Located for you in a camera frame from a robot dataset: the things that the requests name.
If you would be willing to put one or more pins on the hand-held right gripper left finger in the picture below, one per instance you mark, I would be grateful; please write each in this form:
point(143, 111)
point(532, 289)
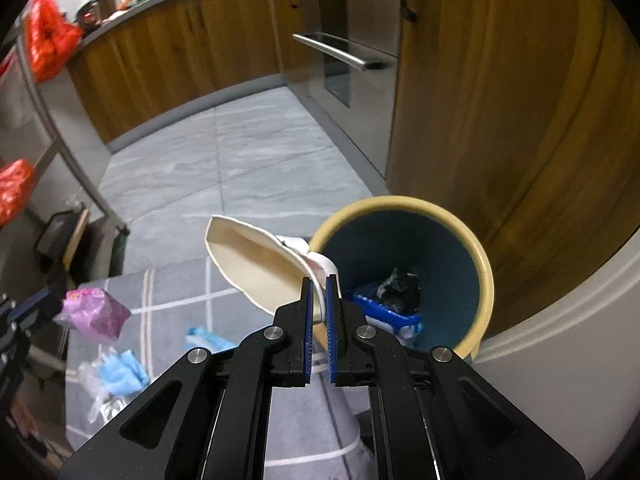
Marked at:
point(307, 330)

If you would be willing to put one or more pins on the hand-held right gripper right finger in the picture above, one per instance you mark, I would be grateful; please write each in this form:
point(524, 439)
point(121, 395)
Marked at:
point(332, 330)

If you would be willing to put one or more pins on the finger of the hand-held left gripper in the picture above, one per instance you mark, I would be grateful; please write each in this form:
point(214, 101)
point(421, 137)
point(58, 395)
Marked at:
point(40, 305)

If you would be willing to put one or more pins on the blue wet wipe packet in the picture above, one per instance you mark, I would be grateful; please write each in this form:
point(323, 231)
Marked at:
point(380, 312)

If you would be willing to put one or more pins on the pink packet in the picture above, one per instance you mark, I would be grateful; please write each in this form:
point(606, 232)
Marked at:
point(95, 315)

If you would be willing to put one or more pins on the black plastic bag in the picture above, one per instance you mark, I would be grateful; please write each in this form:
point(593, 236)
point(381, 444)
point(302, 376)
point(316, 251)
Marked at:
point(402, 287)

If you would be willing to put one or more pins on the white paper cup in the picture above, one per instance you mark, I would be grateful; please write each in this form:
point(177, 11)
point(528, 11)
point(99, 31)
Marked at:
point(250, 260)

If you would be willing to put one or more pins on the blue bucket with yellow rim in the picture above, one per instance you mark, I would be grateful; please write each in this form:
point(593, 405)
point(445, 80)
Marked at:
point(440, 260)

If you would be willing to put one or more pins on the black box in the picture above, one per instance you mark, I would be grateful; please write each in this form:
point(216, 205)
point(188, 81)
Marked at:
point(52, 240)

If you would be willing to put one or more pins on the wooden board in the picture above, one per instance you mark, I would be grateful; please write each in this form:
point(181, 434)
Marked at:
point(75, 240)

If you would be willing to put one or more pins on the clear plastic bag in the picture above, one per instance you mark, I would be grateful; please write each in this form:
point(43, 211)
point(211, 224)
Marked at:
point(92, 392)

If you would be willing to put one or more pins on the blue face mask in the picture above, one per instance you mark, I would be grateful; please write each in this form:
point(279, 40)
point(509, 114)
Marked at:
point(122, 372)

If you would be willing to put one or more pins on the grey checked mat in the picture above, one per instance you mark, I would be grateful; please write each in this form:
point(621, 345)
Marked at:
point(175, 300)

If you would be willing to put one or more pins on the metal rack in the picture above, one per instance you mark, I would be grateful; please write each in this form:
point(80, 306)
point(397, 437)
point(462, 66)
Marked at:
point(65, 155)

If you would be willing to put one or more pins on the white plastic bag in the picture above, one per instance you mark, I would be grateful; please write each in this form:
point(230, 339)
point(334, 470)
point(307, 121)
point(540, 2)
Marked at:
point(12, 95)

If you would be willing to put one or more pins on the tall wooden cabinet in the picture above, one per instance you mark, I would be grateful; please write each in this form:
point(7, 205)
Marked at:
point(500, 110)

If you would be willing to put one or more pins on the wooden base cabinet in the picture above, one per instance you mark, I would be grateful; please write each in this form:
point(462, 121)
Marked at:
point(175, 60)

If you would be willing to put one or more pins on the black rice cooker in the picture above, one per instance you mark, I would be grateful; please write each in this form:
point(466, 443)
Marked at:
point(95, 10)

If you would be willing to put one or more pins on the steel built-in oven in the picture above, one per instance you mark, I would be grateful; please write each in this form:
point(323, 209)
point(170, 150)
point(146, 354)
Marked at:
point(350, 20)

